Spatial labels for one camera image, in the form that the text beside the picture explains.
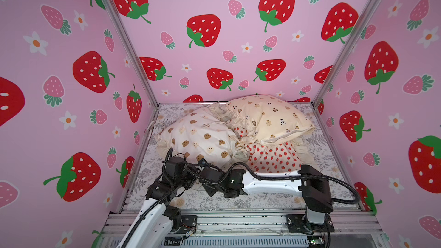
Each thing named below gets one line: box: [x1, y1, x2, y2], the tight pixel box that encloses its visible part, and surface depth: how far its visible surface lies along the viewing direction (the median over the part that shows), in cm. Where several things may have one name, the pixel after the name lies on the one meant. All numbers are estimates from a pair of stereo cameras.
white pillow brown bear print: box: [154, 107, 249, 168], surface depth 93 cm
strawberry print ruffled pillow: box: [232, 126, 316, 173], surface depth 90 cm
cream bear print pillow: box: [207, 93, 316, 145], surface depth 92 cm
